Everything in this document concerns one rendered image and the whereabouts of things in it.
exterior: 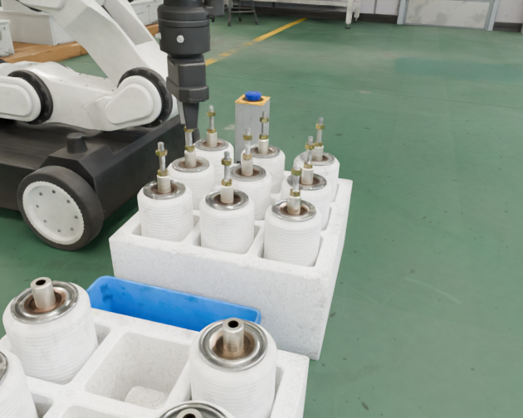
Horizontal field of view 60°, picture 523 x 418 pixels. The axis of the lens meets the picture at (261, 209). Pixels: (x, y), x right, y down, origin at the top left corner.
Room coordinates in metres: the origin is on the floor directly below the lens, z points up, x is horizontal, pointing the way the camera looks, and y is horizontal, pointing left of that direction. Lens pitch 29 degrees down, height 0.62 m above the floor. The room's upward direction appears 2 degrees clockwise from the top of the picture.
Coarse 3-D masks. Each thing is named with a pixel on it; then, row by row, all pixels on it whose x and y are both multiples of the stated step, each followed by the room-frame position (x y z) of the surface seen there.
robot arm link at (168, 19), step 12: (168, 0) 0.81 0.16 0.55; (180, 0) 0.81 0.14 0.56; (192, 0) 0.81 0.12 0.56; (204, 0) 0.84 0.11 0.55; (216, 0) 0.83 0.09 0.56; (168, 12) 0.80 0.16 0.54; (180, 12) 0.80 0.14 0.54; (192, 12) 0.80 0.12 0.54; (204, 12) 0.82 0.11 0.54; (216, 12) 0.83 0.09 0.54; (168, 24) 0.80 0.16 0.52; (180, 24) 0.80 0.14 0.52; (192, 24) 0.80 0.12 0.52; (204, 24) 0.82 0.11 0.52
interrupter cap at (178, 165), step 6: (174, 162) 0.85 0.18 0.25; (180, 162) 0.85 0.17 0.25; (198, 162) 0.85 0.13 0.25; (204, 162) 0.85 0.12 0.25; (174, 168) 0.81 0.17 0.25; (180, 168) 0.82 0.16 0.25; (186, 168) 0.81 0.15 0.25; (192, 168) 0.82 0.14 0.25; (198, 168) 0.82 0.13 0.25; (204, 168) 0.82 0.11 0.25
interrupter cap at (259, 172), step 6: (234, 168) 0.82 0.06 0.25; (240, 168) 0.83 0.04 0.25; (258, 168) 0.83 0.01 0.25; (264, 168) 0.83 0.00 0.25; (234, 174) 0.80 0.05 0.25; (240, 174) 0.80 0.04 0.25; (252, 174) 0.81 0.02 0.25; (258, 174) 0.80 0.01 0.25; (264, 174) 0.80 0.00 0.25; (240, 180) 0.77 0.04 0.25; (246, 180) 0.77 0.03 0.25; (252, 180) 0.77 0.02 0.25
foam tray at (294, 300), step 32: (128, 224) 0.72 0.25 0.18; (256, 224) 0.74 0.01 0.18; (128, 256) 0.66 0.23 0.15; (160, 256) 0.65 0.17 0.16; (192, 256) 0.63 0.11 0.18; (224, 256) 0.63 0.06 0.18; (256, 256) 0.63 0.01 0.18; (320, 256) 0.64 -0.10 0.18; (192, 288) 0.63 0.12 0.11; (224, 288) 0.62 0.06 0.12; (256, 288) 0.60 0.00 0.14; (288, 288) 0.59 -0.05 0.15; (320, 288) 0.58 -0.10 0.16; (288, 320) 0.59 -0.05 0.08; (320, 320) 0.57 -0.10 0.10
